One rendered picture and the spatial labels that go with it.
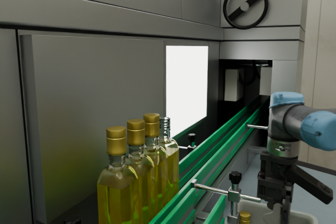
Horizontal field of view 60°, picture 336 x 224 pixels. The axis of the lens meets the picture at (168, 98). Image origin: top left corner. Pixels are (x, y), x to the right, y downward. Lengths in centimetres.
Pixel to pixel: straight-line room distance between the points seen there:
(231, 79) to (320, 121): 108
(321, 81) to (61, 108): 296
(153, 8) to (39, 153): 55
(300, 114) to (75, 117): 46
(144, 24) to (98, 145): 35
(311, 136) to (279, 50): 90
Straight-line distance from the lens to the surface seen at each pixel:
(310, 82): 335
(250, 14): 152
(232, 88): 167
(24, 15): 54
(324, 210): 119
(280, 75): 150
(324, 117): 63
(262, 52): 150
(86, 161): 65
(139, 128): 55
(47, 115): 56
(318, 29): 332
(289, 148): 75
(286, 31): 149
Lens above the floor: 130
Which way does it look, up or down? 10 degrees down
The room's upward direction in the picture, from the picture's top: straight up
